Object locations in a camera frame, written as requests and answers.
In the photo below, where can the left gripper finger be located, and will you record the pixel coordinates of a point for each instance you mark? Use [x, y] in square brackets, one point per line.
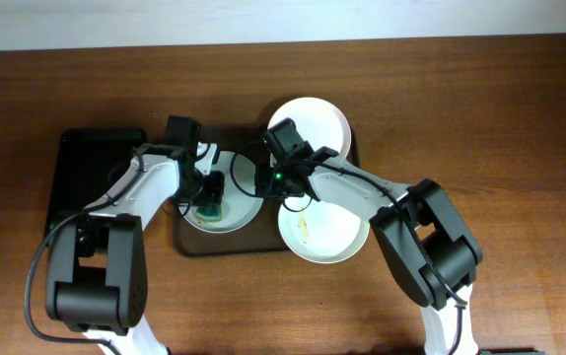
[216, 187]
[202, 196]

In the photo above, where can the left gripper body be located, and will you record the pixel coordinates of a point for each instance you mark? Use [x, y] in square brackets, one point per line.
[212, 192]

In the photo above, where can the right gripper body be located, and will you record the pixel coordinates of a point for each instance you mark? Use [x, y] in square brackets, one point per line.
[267, 182]

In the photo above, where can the green sponge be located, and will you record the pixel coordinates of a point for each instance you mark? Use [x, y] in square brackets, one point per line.
[209, 213]

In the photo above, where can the white plate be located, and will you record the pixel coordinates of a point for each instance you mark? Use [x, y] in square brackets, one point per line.
[318, 122]
[237, 209]
[320, 232]

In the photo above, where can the white plate top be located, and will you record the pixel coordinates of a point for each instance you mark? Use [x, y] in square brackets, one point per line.
[318, 122]

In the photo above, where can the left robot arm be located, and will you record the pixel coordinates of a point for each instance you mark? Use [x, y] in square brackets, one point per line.
[97, 282]

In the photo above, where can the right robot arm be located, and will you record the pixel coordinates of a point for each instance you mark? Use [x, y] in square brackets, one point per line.
[430, 251]

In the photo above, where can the brown serving tray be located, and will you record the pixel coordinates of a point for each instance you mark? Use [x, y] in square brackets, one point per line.
[258, 235]

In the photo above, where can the black rectangular tray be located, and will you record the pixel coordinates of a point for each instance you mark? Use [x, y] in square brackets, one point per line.
[89, 162]

